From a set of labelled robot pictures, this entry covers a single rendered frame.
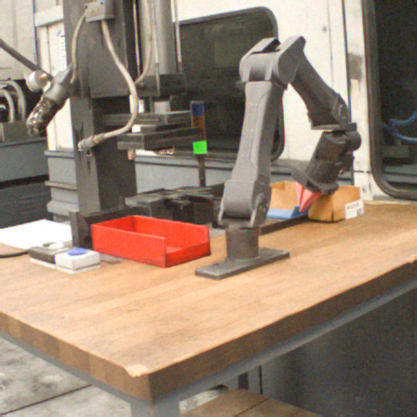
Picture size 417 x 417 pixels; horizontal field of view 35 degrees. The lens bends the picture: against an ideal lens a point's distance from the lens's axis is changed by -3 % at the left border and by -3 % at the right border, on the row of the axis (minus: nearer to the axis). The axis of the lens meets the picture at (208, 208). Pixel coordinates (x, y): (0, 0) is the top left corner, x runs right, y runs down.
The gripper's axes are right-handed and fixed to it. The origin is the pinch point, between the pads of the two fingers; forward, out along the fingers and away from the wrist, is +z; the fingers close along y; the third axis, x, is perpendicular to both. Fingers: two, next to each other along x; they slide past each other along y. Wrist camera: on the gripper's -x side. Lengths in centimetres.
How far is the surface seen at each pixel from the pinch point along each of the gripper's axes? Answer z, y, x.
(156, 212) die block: 10.6, 21.0, 24.4
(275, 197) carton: 5.2, 10.6, -5.5
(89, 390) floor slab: 148, 67, -26
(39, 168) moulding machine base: 171, 261, -129
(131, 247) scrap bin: 6.9, 8.9, 43.1
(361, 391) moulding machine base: 62, -26, -42
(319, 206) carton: -0.9, -1.8, -4.7
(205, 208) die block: 11.6, 19.4, 9.2
